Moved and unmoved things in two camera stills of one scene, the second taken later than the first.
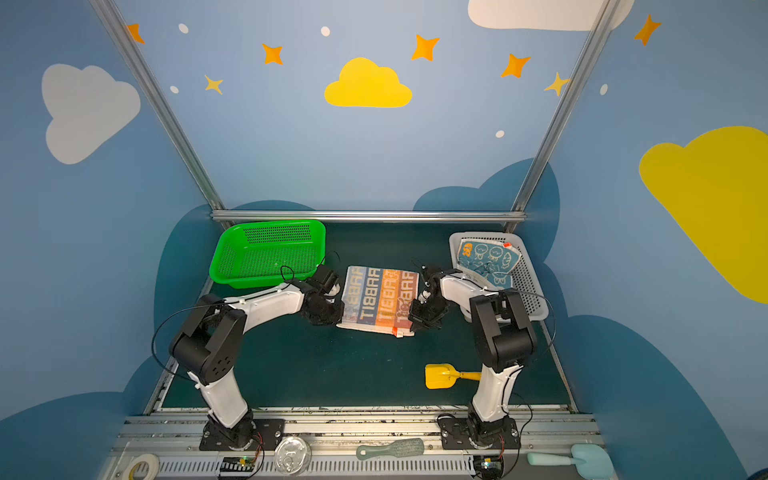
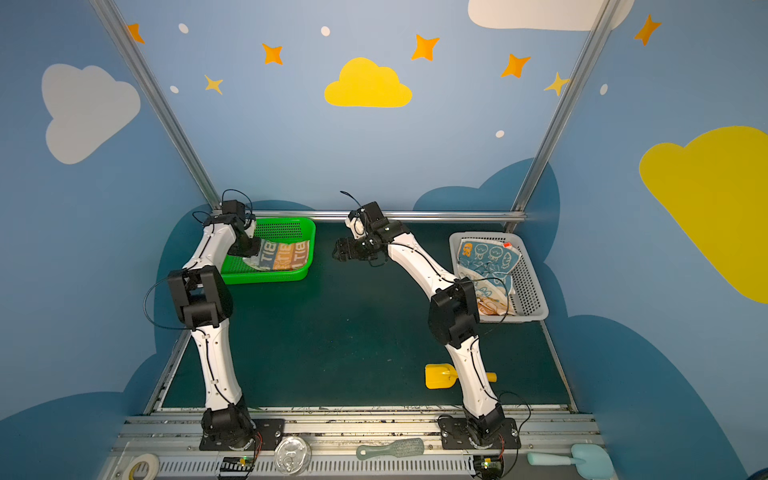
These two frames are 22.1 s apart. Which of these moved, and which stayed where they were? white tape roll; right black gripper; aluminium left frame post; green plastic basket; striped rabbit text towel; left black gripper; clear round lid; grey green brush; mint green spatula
Moved: striped rabbit text towel; right black gripper; left black gripper
Stayed: green plastic basket; mint green spatula; grey green brush; aluminium left frame post; clear round lid; white tape roll
